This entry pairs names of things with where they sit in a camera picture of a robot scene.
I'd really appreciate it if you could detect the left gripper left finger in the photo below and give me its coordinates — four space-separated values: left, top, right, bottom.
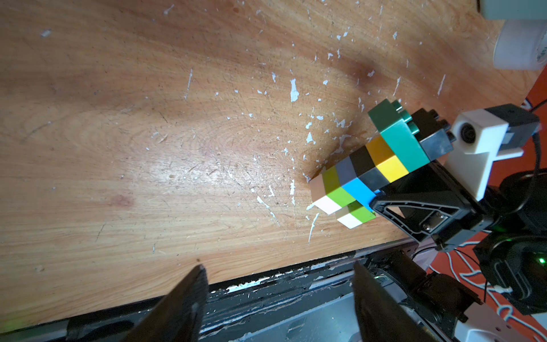
123 264 209 341

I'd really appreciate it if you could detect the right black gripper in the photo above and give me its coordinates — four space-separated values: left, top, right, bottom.
370 161 496 252

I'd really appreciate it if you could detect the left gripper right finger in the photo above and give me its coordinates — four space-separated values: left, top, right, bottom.
353 262 434 342

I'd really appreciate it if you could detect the lime lego brick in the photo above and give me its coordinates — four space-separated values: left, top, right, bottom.
323 166 356 207
348 201 376 224

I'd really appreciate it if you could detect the yellow lego brick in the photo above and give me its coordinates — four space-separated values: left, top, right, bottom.
366 136 409 183

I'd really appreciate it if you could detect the blue lego brick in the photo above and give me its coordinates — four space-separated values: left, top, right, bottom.
336 157 375 212

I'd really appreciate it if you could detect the black lego brick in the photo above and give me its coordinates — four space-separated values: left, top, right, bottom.
350 146 390 192
412 108 456 161

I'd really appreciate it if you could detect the dark green lego brick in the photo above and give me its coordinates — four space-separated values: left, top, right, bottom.
368 99 430 172

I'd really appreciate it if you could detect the white lego brick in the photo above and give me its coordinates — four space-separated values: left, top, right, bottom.
309 174 341 215
336 207 362 229

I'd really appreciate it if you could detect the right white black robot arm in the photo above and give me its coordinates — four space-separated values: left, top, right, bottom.
370 162 546 341

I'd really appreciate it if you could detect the clear tape roll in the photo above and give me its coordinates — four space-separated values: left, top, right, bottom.
493 20 546 71

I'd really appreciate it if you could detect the grey plastic toolbox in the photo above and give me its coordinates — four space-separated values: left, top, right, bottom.
477 0 547 20

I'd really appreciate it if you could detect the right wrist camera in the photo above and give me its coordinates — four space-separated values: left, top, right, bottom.
444 104 540 201

